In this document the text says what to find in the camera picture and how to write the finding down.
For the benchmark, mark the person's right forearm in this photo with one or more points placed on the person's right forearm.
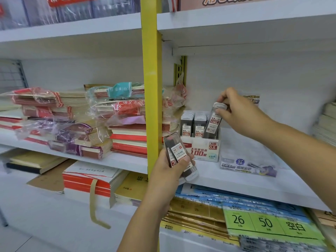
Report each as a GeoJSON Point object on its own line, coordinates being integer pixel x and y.
{"type": "Point", "coordinates": [302, 162]}

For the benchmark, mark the wrapped red-band notebook pack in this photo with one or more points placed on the wrapped red-band notebook pack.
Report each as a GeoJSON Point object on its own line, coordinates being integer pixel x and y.
{"type": "Point", "coordinates": [128, 108]}

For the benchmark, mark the yellow slotted bracket rail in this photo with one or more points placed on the yellow slotted bracket rail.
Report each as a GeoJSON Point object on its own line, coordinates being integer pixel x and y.
{"type": "Point", "coordinates": [180, 69]}

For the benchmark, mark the wrapped red-band notebook stack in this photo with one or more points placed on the wrapped red-band notebook stack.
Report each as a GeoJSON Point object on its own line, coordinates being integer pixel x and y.
{"type": "Point", "coordinates": [76, 104]}

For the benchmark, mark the grey metal rack leg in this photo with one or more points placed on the grey metal rack leg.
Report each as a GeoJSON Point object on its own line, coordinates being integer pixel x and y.
{"type": "Point", "coordinates": [3, 219]}

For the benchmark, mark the beige notebook stack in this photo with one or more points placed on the beige notebook stack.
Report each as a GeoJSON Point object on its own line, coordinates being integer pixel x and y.
{"type": "Point", "coordinates": [325, 125]}
{"type": "Point", "coordinates": [325, 217]}

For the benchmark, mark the wrapped purple-band notebook stack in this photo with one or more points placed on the wrapped purple-band notebook stack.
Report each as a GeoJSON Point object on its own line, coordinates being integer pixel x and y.
{"type": "Point", "coordinates": [94, 152]}

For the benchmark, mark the clear pen packs red label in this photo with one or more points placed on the clear pen packs red label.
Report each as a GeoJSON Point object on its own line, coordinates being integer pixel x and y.
{"type": "Point", "coordinates": [65, 13]}

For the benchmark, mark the person's right hand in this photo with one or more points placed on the person's right hand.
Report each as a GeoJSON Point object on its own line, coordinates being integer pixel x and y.
{"type": "Point", "coordinates": [244, 115]}

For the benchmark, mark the clear display of green purple tubes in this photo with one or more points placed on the clear display of green purple tubes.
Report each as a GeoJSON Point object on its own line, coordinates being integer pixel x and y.
{"type": "Point", "coordinates": [246, 165]}

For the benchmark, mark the orange pink sign board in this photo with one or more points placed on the orange pink sign board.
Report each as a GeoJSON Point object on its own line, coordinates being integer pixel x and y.
{"type": "Point", "coordinates": [191, 3]}

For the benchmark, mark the white lead display box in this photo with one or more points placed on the white lead display box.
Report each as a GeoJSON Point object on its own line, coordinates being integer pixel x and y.
{"type": "Point", "coordinates": [202, 152]}

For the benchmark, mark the yellow notebook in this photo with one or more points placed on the yellow notebook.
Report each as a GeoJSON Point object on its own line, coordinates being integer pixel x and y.
{"type": "Point", "coordinates": [131, 190]}

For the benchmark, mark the red white receipt book bundle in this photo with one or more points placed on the red white receipt book bundle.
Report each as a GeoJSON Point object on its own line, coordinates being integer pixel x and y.
{"type": "Point", "coordinates": [84, 185]}

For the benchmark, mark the flat red white book stack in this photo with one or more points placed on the flat red white book stack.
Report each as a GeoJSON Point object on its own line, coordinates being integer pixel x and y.
{"type": "Point", "coordinates": [10, 119]}

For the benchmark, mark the yellow shelf post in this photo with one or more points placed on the yellow shelf post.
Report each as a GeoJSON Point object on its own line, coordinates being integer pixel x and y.
{"type": "Point", "coordinates": [152, 76]}

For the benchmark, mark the tan notebooks with black spine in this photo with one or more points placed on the tan notebooks with black spine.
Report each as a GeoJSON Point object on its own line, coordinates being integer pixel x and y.
{"type": "Point", "coordinates": [31, 158]}

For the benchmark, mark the wrapped teal-band notebook pack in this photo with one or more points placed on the wrapped teal-band notebook pack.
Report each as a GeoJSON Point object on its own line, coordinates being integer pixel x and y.
{"type": "Point", "coordinates": [120, 90]}

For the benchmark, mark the rows of lead cases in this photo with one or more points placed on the rows of lead cases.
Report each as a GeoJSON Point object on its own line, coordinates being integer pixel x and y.
{"type": "Point", "coordinates": [187, 125]}

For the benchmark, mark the stack of blue paper packs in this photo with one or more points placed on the stack of blue paper packs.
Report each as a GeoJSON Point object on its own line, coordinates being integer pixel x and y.
{"type": "Point", "coordinates": [223, 195]}

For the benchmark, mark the red-spine notebook stack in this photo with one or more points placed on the red-spine notebook stack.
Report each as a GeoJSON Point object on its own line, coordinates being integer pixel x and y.
{"type": "Point", "coordinates": [128, 139]}

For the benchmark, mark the pink paper sheet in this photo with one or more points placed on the pink paper sheet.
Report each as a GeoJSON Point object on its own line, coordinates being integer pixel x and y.
{"type": "Point", "coordinates": [134, 120]}

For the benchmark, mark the red white striped pack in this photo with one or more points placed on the red white striped pack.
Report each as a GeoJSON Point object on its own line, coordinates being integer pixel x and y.
{"type": "Point", "coordinates": [173, 3]}

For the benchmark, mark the brown kraft folder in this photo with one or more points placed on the brown kraft folder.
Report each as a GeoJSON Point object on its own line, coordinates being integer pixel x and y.
{"type": "Point", "coordinates": [50, 178]}

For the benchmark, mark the crumpled plastic-wrapped notebook pack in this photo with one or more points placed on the crumpled plastic-wrapped notebook pack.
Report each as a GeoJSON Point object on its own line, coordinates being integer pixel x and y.
{"type": "Point", "coordinates": [174, 98]}

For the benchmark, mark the stack of gold paper packs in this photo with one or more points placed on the stack of gold paper packs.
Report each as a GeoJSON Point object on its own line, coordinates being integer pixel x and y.
{"type": "Point", "coordinates": [194, 207]}

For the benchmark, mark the person's left hand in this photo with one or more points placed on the person's left hand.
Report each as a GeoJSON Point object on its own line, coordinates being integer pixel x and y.
{"type": "Point", "coordinates": [162, 186]}

